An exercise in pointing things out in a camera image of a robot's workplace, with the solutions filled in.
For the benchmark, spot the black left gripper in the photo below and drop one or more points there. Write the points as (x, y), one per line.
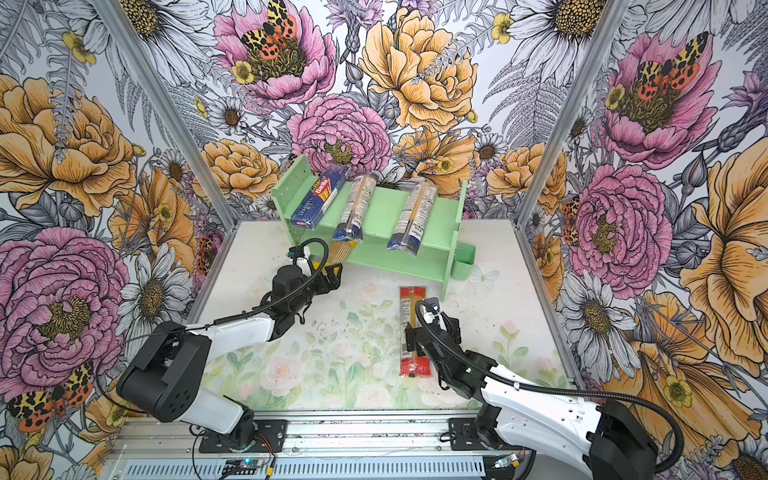
(334, 281)

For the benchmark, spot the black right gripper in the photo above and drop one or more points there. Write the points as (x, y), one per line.
(410, 336)

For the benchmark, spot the red spaghetti bag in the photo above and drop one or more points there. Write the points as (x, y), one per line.
(412, 365)

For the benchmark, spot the blue Barilla spaghetti box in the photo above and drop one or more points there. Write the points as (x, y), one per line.
(320, 196)

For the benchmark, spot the clear labelled spaghetti bag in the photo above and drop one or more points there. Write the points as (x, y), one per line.
(410, 227)

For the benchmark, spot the yellow spaghetti bag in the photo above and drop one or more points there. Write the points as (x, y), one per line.
(340, 251)

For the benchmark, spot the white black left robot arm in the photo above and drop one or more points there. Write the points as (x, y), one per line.
(164, 378)

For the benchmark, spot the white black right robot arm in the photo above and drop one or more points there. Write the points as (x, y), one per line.
(600, 439)

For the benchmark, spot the green two-tier shelf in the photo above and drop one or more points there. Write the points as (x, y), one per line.
(435, 258)

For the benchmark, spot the clear plastic lid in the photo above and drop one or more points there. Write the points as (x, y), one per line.
(284, 276)

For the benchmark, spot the green plastic cup holder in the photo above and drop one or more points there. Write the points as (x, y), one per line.
(463, 261)

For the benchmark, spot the green circuit board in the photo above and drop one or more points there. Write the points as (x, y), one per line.
(244, 467)

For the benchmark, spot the aluminium front rail base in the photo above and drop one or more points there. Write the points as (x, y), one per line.
(383, 444)

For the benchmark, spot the aluminium left corner post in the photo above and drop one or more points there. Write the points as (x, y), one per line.
(128, 42)

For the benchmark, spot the aluminium corner post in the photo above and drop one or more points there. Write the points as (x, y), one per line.
(599, 48)
(128, 42)

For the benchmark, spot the aluminium right corner post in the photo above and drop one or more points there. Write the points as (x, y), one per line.
(599, 48)

